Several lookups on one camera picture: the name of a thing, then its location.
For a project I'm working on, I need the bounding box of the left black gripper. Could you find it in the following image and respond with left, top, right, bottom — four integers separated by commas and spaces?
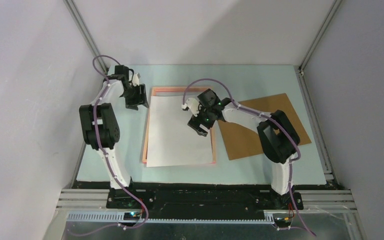
121, 83, 149, 111

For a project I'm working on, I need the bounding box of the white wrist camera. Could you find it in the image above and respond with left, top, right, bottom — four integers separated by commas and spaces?
130, 73, 141, 87
181, 97, 202, 117

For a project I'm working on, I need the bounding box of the brown backing board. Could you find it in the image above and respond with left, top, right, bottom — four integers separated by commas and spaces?
218, 93, 312, 160

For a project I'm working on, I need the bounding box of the right aluminium corner post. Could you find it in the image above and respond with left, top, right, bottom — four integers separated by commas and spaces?
298, 0, 344, 72

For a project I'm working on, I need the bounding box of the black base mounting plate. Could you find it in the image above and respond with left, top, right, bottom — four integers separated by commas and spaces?
75, 182, 338, 221

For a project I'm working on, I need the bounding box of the aluminium front rail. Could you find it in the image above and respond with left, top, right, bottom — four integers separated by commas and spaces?
56, 189, 358, 224

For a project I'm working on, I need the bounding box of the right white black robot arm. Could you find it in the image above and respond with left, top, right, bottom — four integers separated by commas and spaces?
181, 89, 301, 209

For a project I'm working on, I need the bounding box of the aluminium corner post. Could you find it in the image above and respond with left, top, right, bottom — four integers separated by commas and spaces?
298, 0, 344, 72
63, 0, 101, 57

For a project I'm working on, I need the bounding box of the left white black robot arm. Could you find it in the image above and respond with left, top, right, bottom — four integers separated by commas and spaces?
79, 65, 149, 190

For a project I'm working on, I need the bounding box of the orange wooden picture frame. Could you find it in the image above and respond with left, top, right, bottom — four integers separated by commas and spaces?
141, 86, 217, 164

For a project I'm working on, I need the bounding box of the building and sky photo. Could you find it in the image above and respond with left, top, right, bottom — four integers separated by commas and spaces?
146, 95, 215, 168

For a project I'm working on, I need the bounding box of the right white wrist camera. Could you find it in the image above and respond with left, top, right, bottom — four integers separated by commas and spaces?
181, 97, 202, 117

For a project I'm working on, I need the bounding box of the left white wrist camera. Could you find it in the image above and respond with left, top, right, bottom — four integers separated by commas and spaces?
130, 73, 141, 87

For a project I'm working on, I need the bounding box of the left aluminium corner post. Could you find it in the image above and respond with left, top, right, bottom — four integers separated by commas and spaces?
63, 0, 101, 57

